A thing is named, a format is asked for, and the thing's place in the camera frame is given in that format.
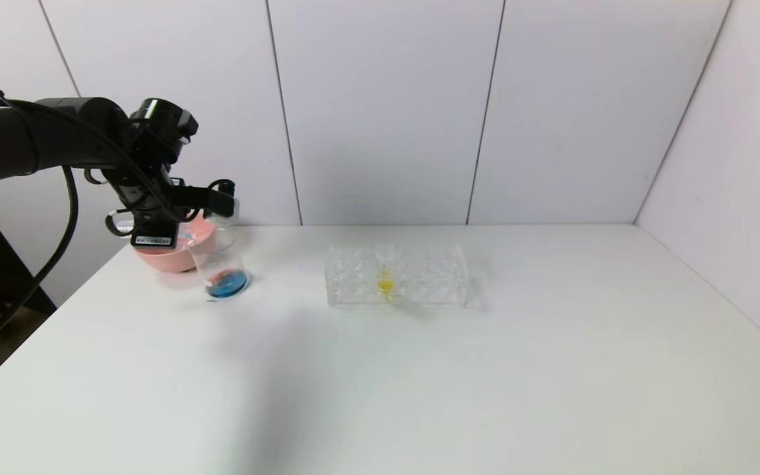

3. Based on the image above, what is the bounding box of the test tube with blue pigment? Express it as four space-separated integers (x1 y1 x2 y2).
177 220 216 250

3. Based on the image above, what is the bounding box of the test tube with yellow pigment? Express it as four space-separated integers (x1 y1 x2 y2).
375 243 396 299

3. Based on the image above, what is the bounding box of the clear acrylic test tube rack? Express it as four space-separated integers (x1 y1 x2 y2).
326 243 470 308

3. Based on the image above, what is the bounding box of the clear glass beaker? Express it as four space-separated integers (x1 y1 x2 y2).
188 224 249 299

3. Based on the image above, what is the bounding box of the pink bowl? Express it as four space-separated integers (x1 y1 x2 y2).
133 214 218 273

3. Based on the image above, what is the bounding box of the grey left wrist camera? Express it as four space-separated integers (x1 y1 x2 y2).
203 190 240 224

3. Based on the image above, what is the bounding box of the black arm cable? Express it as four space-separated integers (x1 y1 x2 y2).
0 165 79 357

